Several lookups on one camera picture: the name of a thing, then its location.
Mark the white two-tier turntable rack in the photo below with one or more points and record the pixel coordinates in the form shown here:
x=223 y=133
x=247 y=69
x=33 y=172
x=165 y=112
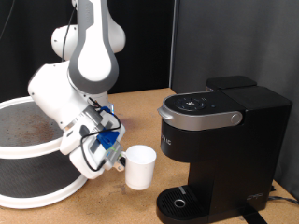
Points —
x=28 y=149

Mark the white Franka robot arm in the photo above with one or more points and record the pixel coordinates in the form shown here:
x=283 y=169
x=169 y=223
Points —
x=93 y=56

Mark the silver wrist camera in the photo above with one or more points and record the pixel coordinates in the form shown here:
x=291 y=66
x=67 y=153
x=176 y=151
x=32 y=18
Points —
x=113 y=154

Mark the black curtain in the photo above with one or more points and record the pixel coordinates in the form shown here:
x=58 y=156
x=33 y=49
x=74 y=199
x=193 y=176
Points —
x=146 y=46

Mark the grey divider panel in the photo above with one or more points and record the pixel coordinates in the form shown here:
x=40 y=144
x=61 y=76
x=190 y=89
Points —
x=233 y=37

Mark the black Keurig coffee machine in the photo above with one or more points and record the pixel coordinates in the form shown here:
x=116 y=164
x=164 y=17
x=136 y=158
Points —
x=236 y=155

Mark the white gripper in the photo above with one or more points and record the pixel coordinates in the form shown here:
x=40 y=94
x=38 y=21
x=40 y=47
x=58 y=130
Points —
x=81 y=155

